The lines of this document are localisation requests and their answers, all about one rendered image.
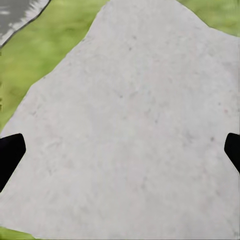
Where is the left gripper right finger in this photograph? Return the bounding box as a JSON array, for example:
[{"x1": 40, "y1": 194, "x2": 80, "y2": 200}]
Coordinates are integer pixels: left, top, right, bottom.
[{"x1": 224, "y1": 133, "x2": 240, "y2": 173}]

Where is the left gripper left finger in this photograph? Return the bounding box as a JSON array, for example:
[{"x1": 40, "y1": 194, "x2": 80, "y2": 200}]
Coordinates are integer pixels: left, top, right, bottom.
[{"x1": 0, "y1": 133, "x2": 26, "y2": 193}]

